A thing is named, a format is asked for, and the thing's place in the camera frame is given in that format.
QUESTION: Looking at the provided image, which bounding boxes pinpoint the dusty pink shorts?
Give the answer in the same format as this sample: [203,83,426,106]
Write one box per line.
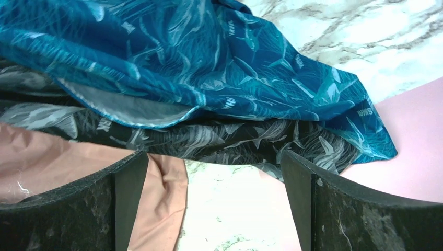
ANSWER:
[1,124,188,250]

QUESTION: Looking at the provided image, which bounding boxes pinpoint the black shark print shorts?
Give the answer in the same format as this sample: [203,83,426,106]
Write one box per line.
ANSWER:
[1,59,358,180]

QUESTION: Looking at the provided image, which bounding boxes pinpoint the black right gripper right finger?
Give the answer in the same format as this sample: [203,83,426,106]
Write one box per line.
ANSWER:
[281,151,442,251]

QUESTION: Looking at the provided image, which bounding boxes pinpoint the blue shark print shorts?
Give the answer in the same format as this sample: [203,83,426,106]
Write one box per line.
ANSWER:
[1,1,397,163]

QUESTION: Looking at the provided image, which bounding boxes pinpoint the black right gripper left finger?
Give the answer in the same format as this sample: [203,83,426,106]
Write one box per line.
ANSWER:
[1,152,149,250]

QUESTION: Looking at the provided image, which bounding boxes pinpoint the pink mat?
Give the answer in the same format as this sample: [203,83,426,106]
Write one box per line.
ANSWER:
[260,79,442,250]

